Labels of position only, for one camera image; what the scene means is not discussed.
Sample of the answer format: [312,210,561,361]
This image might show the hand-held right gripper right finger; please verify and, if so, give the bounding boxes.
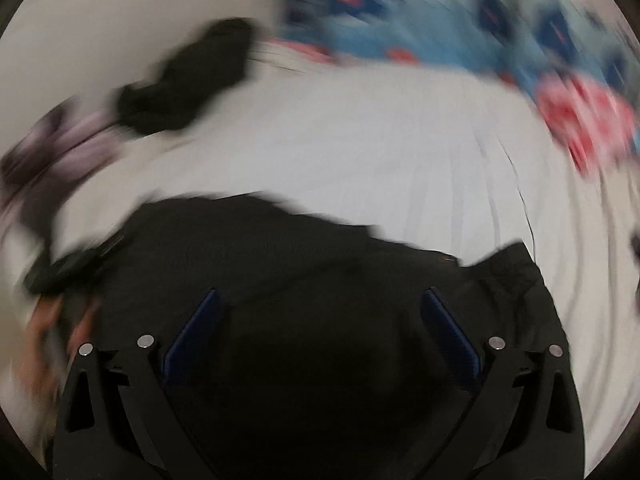
[420,287,586,480]

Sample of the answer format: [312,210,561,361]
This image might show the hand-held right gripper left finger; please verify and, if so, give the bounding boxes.
[52,288,223,480]

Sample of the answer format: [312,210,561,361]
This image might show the black puffer jacket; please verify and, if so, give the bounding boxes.
[30,192,572,480]

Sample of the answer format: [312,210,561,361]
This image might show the person's left forearm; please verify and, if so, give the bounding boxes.
[20,294,97,382]

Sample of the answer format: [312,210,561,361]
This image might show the purple two-tone jacket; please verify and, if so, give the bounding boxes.
[0,105,123,213]

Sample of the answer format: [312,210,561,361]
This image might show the striped white bedsheet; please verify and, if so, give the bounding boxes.
[0,40,640,471]

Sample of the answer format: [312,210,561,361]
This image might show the thin black jacket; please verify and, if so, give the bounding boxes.
[115,17,257,136]

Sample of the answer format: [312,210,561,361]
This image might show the pink checked cloth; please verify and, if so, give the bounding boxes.
[534,72,640,177]

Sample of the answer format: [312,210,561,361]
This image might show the whale print curtain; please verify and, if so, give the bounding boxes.
[280,0,640,111]

